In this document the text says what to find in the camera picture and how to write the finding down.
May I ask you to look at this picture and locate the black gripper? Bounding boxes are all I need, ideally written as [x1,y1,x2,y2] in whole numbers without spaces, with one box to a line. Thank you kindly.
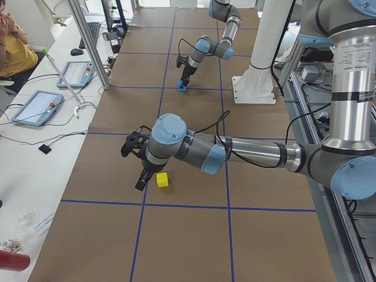
[135,160,166,190]
[180,63,196,87]

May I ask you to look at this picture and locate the blue block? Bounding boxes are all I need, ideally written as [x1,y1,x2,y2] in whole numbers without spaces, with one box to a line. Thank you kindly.
[177,80,187,92]

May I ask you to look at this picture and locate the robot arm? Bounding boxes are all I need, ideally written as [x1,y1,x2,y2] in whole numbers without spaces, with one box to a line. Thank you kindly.
[126,1,375,200]
[176,1,241,92]

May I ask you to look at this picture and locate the yellow block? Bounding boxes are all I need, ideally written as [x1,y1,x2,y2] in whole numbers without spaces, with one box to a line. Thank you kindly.
[156,172,169,188]

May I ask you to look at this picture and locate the small black square pad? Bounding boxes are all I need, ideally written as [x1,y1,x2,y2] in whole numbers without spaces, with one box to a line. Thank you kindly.
[38,144,52,155]

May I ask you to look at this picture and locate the black keyboard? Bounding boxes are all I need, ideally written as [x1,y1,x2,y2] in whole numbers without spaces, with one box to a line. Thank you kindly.
[79,22,100,49]

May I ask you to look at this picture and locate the upper teach pendant tablet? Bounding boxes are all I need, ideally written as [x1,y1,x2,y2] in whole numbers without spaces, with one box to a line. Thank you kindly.
[62,61,95,88]

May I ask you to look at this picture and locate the teach pendant tablet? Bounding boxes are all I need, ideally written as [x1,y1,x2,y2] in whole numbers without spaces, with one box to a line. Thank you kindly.
[62,61,95,88]
[11,90,63,127]

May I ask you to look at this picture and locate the black computer mouse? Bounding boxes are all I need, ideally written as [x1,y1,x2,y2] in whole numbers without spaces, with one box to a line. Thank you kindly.
[70,48,83,56]

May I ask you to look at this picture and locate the lower teach pendant tablet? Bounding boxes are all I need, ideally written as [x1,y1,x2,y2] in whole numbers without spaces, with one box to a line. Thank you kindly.
[11,90,63,127]

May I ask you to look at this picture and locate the metal rod with green tip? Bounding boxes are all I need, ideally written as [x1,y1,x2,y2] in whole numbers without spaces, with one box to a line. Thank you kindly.
[42,49,96,118]

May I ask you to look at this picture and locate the red cylinder bottle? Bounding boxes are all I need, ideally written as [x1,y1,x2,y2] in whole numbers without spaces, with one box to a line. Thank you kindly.
[0,250,31,271]

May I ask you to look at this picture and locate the person in yellow shirt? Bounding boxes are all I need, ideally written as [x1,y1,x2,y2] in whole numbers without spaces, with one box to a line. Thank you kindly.
[1,1,41,93]

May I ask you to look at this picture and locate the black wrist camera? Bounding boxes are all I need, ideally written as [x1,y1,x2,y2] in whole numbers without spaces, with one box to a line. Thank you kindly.
[176,55,189,68]
[120,132,149,160]

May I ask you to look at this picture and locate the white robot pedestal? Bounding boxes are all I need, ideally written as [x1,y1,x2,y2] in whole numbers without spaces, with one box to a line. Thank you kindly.
[232,0,295,105]

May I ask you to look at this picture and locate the aluminium frame post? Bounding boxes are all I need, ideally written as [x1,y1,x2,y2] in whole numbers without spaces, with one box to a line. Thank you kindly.
[68,0,110,90]

